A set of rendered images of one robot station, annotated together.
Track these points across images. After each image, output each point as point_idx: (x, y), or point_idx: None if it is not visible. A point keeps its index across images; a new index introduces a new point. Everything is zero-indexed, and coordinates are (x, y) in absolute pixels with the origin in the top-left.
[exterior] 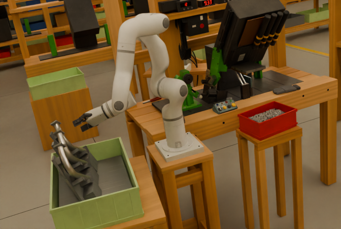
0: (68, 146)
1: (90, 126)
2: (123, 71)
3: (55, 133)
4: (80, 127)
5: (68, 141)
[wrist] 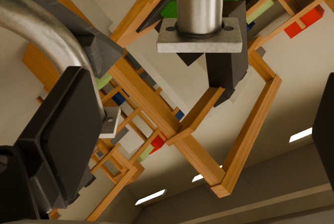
0: None
1: (28, 186)
2: None
3: (227, 22)
4: (102, 123)
5: (22, 26)
